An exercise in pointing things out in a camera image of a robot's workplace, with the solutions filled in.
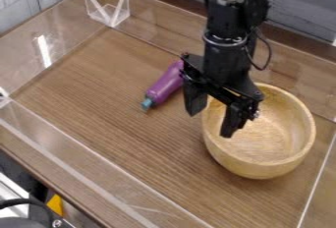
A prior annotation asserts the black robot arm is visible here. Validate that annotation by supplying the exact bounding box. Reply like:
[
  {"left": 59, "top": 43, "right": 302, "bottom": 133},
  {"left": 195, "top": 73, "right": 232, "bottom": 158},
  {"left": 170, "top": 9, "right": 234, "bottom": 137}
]
[{"left": 180, "top": 0, "right": 270, "bottom": 139}]

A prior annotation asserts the clear acrylic tray wall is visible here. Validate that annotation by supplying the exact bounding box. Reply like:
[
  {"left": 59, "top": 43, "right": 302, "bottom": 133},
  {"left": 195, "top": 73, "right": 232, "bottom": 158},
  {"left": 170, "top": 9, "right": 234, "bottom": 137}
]
[{"left": 0, "top": 0, "right": 336, "bottom": 228}]

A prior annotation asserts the purple toy eggplant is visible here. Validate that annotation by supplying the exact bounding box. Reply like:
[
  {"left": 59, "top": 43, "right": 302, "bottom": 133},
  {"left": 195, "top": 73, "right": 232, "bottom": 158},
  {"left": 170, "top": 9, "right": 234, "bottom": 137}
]
[{"left": 140, "top": 60, "right": 183, "bottom": 110}]

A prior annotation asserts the black cable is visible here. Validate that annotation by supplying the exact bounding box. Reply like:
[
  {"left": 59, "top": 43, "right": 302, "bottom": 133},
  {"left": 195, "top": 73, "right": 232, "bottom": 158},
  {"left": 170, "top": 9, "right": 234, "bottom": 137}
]
[{"left": 0, "top": 198, "right": 54, "bottom": 228}]

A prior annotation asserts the brown wooden bowl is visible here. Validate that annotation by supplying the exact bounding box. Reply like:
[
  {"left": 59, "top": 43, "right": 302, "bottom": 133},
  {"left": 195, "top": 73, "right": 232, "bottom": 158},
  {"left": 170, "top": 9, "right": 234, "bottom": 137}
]
[{"left": 203, "top": 83, "right": 316, "bottom": 180}]

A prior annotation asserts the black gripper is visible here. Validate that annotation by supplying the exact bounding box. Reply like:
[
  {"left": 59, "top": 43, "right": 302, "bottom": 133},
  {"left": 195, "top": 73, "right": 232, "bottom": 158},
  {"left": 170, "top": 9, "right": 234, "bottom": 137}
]
[{"left": 180, "top": 32, "right": 264, "bottom": 139}]

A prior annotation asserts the yellow black device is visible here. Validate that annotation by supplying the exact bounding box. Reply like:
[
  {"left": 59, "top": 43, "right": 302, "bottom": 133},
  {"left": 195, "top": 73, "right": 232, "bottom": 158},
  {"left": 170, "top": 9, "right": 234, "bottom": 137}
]
[{"left": 28, "top": 191, "right": 88, "bottom": 228}]

